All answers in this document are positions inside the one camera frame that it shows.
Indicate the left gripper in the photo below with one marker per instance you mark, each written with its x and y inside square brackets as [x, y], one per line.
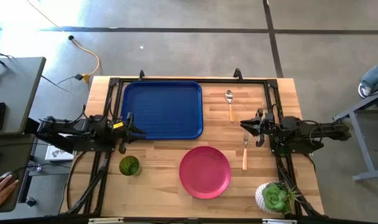
[122, 133]

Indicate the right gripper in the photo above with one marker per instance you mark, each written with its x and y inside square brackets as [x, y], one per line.
[268, 126]

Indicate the green translucent cup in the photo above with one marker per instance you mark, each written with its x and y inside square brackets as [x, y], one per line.
[129, 165]

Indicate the blue plastic tray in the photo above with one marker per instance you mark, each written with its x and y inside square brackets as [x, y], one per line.
[164, 109]

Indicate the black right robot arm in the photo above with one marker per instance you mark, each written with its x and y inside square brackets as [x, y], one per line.
[316, 129]

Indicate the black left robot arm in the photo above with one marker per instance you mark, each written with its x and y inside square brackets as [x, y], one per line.
[71, 127]

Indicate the pink round plate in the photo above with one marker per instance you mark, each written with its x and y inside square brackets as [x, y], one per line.
[204, 172]

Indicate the black table clamp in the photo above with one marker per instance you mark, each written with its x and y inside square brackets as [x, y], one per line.
[237, 74]
[141, 75]

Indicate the succulent in white pot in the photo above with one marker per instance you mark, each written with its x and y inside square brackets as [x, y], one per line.
[274, 197]

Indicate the white printed box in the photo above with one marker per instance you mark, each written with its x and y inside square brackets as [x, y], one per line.
[60, 154]

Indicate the black diagonal stand bar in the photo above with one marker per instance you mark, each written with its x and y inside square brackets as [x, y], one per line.
[52, 140]

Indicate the gray metal table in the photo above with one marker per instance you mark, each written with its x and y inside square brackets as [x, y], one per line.
[361, 143]

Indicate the black floor plug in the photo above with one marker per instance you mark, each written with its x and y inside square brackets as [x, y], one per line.
[71, 37]

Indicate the black caster wheel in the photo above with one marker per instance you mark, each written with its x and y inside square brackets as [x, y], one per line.
[30, 201]

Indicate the gray desk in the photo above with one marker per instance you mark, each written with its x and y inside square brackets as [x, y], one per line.
[18, 93]

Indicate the dark desk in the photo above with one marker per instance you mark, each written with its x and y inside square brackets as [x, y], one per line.
[11, 155]

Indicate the person's leg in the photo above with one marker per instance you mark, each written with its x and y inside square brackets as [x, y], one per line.
[375, 76]

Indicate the black computer mouse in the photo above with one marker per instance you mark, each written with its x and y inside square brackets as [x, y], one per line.
[7, 175]

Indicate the person's hand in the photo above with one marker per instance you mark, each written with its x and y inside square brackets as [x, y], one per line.
[1, 193]

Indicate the black metal table frame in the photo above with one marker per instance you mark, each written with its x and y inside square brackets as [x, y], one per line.
[217, 80]

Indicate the silver metal bracket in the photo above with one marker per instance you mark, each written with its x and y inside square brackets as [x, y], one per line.
[279, 221]
[105, 220]

